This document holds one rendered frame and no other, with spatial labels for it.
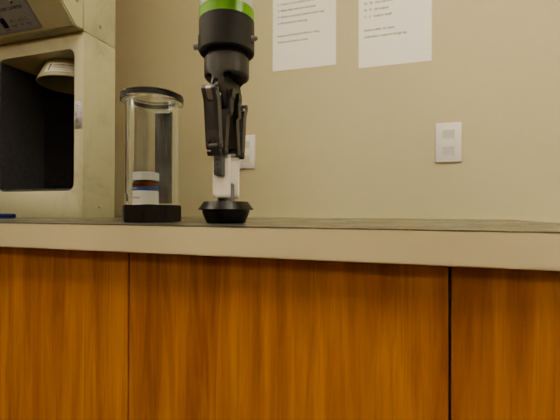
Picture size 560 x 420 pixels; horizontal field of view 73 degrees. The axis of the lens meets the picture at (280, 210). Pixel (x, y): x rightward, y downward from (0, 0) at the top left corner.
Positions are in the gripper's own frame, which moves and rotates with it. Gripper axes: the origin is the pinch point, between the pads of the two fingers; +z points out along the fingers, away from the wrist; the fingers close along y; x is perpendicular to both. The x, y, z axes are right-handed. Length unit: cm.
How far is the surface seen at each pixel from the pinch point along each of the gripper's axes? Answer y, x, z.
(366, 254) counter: 12.7, 24.1, 10.6
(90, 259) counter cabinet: 9.9, -18.8, 13.3
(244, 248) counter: 12.8, 8.8, 10.4
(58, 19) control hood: -13, -51, -41
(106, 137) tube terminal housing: -25, -48, -14
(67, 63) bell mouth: -21, -57, -34
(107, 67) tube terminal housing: -25, -48, -33
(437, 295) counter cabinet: 9.6, 32.0, 15.4
